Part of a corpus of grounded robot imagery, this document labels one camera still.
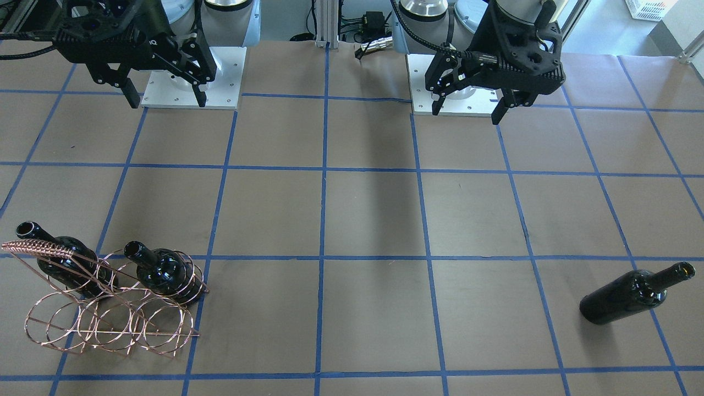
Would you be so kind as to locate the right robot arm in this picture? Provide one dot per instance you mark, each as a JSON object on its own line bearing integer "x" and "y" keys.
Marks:
{"x": 222, "y": 23}

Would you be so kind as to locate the dark bottle in basket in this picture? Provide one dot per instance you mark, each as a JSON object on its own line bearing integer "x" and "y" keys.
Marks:
{"x": 165, "y": 273}
{"x": 66, "y": 264}

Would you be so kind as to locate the copper wire wine basket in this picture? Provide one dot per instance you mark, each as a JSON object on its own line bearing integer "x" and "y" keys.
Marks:
{"x": 125, "y": 316}

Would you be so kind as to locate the dark green wine bottle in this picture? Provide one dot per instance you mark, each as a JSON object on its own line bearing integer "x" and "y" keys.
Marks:
{"x": 634, "y": 292}

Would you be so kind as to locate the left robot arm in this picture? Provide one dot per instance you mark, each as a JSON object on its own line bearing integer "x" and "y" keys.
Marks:
{"x": 427, "y": 27}

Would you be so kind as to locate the black power adapter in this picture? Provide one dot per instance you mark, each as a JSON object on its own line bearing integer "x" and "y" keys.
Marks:
{"x": 373, "y": 23}

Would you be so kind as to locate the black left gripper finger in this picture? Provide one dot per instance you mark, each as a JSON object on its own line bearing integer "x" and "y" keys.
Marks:
{"x": 447, "y": 74}
{"x": 510, "y": 99}

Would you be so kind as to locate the white plastic crate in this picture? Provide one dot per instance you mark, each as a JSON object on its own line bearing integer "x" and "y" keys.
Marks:
{"x": 649, "y": 10}

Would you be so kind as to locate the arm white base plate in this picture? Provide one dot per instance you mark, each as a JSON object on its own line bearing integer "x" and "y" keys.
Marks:
{"x": 165, "y": 90}
{"x": 472, "y": 101}

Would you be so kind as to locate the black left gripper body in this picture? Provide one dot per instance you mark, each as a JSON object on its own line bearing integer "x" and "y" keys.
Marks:
{"x": 491, "y": 33}

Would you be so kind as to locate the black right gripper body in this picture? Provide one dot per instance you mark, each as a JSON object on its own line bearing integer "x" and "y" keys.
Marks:
{"x": 155, "y": 22}

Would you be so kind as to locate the dark bottle in basket inner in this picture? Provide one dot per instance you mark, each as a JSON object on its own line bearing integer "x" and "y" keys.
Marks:
{"x": 165, "y": 273}

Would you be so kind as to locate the aluminium frame post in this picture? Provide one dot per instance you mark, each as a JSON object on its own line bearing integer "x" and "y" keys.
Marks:
{"x": 327, "y": 19}

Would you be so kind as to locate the dark bottle in basket outer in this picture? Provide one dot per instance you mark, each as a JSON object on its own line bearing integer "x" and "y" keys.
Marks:
{"x": 66, "y": 264}

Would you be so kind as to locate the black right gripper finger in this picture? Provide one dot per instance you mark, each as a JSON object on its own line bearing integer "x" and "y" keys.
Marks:
{"x": 191, "y": 60}
{"x": 102, "y": 74}

